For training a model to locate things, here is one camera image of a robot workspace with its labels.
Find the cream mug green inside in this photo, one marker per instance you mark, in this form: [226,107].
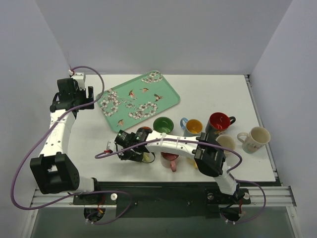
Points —
[163,124]

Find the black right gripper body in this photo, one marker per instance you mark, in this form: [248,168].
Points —
[121,148]

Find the blue butterfly mug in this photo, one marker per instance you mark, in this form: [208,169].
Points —
[191,127]

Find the small yellow mug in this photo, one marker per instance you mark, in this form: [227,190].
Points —
[192,162]

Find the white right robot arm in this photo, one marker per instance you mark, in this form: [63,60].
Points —
[204,150]

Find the tall beige mug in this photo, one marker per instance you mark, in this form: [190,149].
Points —
[257,138]

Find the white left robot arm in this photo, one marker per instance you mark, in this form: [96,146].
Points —
[53,170]

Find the green floral tray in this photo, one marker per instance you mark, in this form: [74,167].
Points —
[137,100]

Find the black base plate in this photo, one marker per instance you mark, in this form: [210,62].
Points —
[164,199]

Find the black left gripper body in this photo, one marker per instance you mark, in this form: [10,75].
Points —
[89,96]

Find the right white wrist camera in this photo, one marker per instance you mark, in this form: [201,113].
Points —
[110,147]

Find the beige cartoon mug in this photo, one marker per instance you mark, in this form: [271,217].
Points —
[226,141]

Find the pale green mug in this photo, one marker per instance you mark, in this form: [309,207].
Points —
[148,158]

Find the black mug red inside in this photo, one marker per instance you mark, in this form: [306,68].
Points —
[218,123]

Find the pink mug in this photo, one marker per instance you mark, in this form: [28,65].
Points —
[169,160]

